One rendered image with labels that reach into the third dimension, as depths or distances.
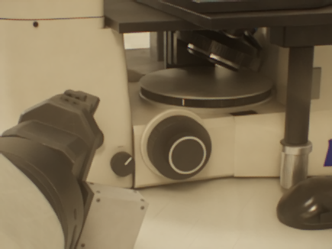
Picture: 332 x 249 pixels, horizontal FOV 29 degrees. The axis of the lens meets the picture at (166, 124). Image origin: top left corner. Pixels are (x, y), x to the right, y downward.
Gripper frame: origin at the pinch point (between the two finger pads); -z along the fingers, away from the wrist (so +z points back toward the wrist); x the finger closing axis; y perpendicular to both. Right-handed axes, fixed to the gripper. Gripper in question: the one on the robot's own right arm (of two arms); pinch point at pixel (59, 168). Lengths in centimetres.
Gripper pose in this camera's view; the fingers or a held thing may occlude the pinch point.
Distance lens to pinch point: 51.8
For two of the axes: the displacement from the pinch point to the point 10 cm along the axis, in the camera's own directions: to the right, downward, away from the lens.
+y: -9.4, -3.3, 0.4
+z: -0.9, 1.5, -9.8
